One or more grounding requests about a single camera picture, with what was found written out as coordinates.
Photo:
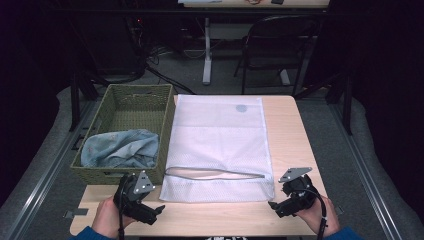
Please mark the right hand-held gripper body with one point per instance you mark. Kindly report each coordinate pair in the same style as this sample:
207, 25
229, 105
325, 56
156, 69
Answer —
300, 191

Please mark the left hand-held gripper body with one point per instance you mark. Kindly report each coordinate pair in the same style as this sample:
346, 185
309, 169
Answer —
128, 196

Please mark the light blue denim garment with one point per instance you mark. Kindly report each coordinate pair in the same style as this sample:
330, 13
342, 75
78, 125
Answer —
120, 150

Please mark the green woven basket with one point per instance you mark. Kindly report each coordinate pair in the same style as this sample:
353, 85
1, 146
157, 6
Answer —
133, 110

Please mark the white mesh laundry bag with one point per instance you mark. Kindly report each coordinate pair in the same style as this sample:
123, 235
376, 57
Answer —
216, 143

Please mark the person's right hand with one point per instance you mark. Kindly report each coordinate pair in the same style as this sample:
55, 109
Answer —
315, 218

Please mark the person's left hand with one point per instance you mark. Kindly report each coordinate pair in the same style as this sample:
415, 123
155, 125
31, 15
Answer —
106, 216

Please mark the black metal stand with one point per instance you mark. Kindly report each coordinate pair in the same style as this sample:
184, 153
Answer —
75, 100
347, 103

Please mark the black metal chair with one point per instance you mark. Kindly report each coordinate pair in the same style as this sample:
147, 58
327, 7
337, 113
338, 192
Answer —
276, 43

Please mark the white desk leg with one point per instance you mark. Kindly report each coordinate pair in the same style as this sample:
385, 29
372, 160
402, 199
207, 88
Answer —
207, 56

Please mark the grey metal table bracket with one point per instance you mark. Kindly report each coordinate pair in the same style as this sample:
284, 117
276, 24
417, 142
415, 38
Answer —
76, 212
339, 210

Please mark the grey floor rail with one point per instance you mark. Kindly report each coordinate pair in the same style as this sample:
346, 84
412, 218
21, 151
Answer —
43, 173
366, 180

